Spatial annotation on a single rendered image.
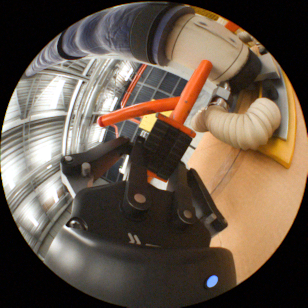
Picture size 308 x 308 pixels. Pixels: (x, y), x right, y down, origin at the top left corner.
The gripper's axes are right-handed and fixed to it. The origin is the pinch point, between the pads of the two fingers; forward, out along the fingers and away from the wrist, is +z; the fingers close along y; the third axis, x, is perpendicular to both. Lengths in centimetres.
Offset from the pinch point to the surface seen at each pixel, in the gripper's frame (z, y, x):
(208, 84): 93, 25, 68
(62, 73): 74, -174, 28
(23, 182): -5, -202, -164
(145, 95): 1050, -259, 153
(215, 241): 7, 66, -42
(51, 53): -6, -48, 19
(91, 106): 438, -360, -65
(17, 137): 35, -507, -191
